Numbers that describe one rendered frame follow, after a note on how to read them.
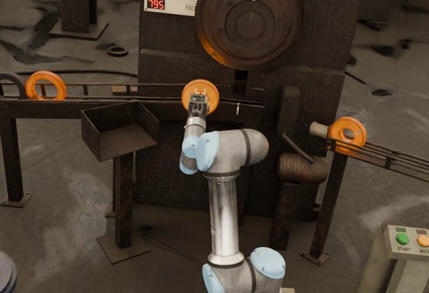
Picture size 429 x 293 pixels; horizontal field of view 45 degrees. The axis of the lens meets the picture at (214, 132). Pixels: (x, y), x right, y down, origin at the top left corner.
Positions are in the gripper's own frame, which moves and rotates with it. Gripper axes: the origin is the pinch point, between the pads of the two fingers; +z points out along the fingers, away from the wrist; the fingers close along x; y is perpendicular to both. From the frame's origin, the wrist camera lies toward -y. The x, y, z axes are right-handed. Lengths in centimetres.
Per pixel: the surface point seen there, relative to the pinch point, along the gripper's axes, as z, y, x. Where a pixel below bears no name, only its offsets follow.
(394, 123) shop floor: 134, -126, -143
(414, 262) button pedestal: -60, -18, -82
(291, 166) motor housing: -4, -35, -43
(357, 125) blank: -1, -9, -67
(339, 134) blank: 1, -17, -62
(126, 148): -15.7, -20.5, 28.9
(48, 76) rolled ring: 19, -15, 72
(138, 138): -8.1, -22.0, 25.2
